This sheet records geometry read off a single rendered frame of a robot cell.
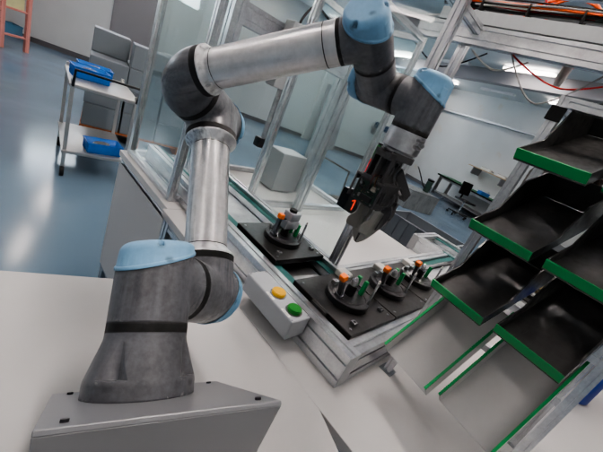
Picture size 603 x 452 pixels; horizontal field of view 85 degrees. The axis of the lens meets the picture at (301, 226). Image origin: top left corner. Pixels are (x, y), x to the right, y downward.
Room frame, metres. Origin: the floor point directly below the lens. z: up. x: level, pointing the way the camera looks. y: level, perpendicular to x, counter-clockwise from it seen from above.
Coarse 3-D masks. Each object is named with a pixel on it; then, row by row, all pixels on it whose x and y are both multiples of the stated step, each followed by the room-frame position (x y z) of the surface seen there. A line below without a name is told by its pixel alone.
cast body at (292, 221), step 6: (288, 210) 1.11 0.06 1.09; (294, 210) 1.10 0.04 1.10; (288, 216) 1.09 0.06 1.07; (294, 216) 1.09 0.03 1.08; (300, 216) 1.11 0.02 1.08; (282, 222) 1.09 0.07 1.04; (288, 222) 1.08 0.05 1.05; (294, 222) 1.10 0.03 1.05; (288, 228) 1.09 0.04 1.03; (294, 228) 1.11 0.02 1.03
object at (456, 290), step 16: (480, 256) 0.81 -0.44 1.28; (496, 256) 0.85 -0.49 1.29; (512, 256) 0.85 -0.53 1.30; (544, 256) 0.81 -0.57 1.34; (448, 272) 0.74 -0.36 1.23; (464, 272) 0.78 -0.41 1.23; (480, 272) 0.78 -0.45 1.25; (496, 272) 0.79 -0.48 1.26; (512, 272) 0.79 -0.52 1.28; (528, 272) 0.80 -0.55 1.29; (544, 272) 0.71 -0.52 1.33; (448, 288) 0.72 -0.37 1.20; (464, 288) 0.72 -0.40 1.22; (480, 288) 0.73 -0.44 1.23; (496, 288) 0.73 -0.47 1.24; (512, 288) 0.74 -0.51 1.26; (528, 288) 0.70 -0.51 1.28; (464, 304) 0.65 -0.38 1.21; (480, 304) 0.68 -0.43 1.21; (496, 304) 0.68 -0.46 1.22; (512, 304) 0.69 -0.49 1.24; (480, 320) 0.62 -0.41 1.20
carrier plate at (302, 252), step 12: (240, 228) 1.08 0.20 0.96; (252, 228) 1.10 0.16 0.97; (264, 228) 1.14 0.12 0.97; (252, 240) 1.03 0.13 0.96; (264, 240) 1.04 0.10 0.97; (264, 252) 0.98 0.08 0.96; (288, 252) 1.03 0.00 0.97; (300, 252) 1.07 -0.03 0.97; (312, 252) 1.11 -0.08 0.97; (276, 264) 0.95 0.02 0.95
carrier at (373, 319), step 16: (336, 272) 1.02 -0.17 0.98; (304, 288) 0.85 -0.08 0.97; (320, 288) 0.89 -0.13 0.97; (336, 288) 0.90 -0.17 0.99; (352, 288) 0.88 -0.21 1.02; (320, 304) 0.81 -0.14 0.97; (336, 304) 0.83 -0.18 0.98; (352, 304) 0.85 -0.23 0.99; (368, 304) 0.88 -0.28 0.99; (336, 320) 0.76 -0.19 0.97; (368, 320) 0.83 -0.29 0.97; (384, 320) 0.87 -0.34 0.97; (352, 336) 0.73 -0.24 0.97
